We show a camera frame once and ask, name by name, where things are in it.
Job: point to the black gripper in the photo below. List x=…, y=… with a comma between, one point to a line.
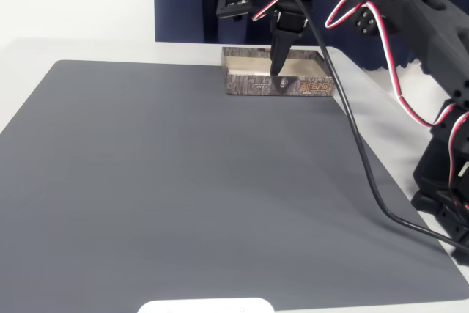
x=286, y=20

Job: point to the brown patterned cardboard tray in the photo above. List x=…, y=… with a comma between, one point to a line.
x=315, y=87

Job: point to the navy blue curtain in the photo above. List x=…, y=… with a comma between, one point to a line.
x=190, y=1

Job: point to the dark grey desk mat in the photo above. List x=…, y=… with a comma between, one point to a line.
x=165, y=181

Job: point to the white device with knob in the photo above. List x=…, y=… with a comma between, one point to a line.
x=205, y=306

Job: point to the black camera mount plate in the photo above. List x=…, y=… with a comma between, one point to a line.
x=223, y=9

